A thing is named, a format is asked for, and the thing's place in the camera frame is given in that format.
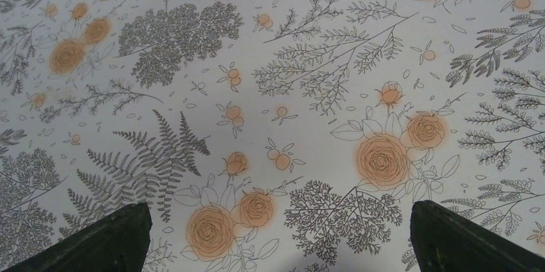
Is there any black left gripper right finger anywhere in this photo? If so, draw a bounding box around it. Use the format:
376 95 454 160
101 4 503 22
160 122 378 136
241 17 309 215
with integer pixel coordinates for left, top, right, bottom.
410 200 544 271

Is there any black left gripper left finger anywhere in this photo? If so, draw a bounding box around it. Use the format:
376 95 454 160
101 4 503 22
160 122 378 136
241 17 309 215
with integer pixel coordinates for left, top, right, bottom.
5 203 152 272

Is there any floral patterned table mat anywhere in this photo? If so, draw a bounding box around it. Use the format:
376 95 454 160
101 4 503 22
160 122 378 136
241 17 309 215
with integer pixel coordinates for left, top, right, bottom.
1 0 544 271

